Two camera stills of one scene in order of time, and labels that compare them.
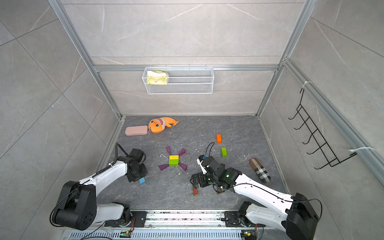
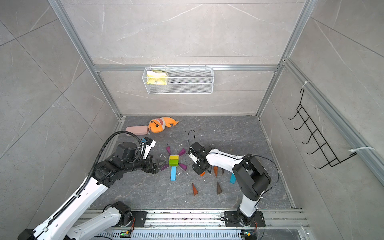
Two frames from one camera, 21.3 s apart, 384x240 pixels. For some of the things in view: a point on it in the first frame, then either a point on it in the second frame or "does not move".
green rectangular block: [173, 162] does not move
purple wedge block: [163, 166] does not move
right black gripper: [200, 176] -> [198, 171]
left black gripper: [145, 172] -> [148, 169]
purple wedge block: [182, 152] does not move
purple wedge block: [184, 167] does not move
